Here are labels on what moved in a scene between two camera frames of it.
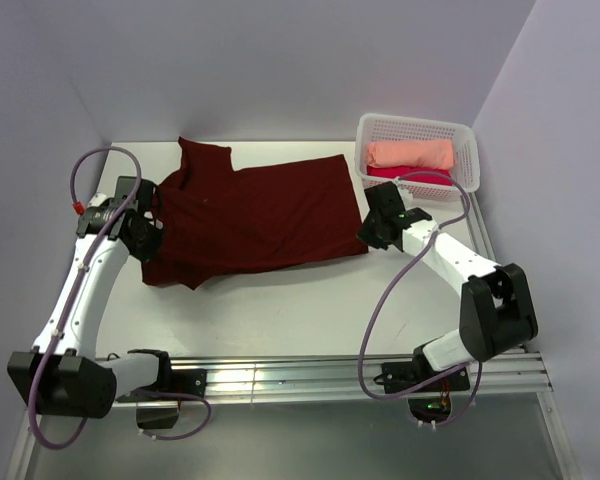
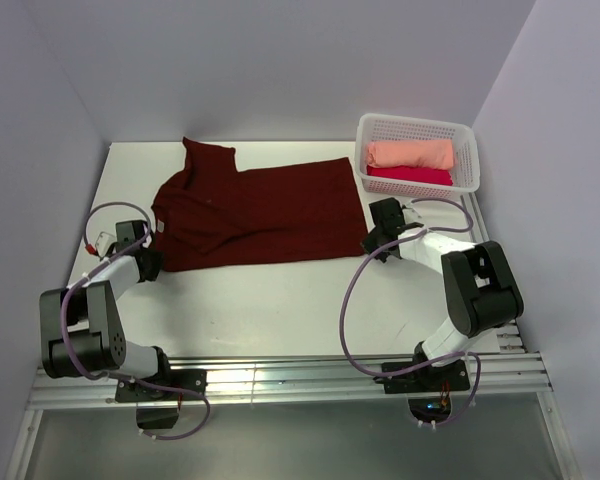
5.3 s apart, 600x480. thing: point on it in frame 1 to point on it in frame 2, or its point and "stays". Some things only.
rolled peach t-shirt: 432,154 stays
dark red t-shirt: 212,216 stays
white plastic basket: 390,146 stays
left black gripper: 150,249 to 157,261
